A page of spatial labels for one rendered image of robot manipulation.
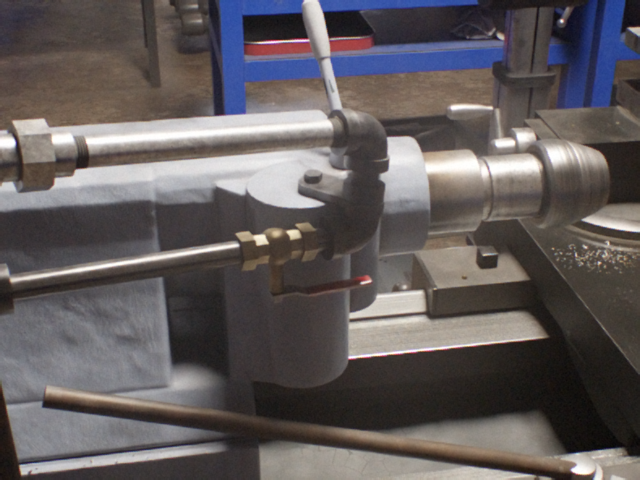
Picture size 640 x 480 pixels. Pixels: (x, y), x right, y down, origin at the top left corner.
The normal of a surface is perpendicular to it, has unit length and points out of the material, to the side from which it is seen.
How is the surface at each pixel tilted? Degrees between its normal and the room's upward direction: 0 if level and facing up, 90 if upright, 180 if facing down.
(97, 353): 66
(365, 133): 76
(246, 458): 90
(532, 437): 12
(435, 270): 0
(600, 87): 90
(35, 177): 101
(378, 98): 0
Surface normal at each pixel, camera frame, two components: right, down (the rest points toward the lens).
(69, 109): 0.00, -0.88
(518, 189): 0.16, 0.15
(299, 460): 0.33, -0.89
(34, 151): 0.46, -0.16
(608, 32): 0.18, 0.47
